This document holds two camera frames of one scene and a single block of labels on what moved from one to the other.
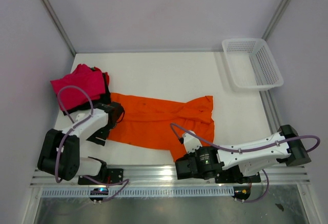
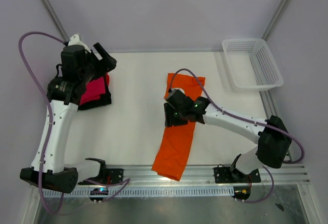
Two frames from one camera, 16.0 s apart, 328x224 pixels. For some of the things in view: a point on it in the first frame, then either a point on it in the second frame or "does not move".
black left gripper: [97, 141] → [107, 63]
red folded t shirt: [97, 69] does not move
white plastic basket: [252, 66] does not move
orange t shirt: [146, 121] → [175, 144]
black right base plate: [234, 176] does not move
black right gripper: [189, 155] → [170, 120]
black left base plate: [108, 175] does not move
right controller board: [241, 192] does not move
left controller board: [99, 191] does not move
